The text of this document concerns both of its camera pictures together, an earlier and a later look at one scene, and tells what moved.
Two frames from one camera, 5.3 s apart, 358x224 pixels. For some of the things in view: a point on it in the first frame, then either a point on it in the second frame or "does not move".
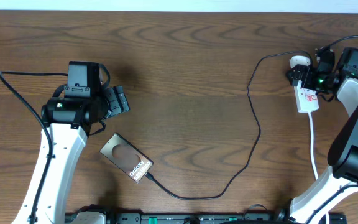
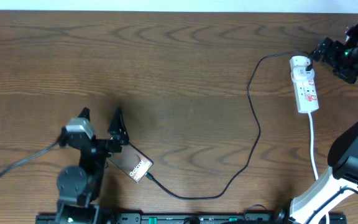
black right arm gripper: (309, 71) -> (336, 46)
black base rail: (209, 218) does not move
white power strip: (306, 99) does not move
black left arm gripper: (117, 100) -> (97, 145)
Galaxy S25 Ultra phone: (127, 157) does not move
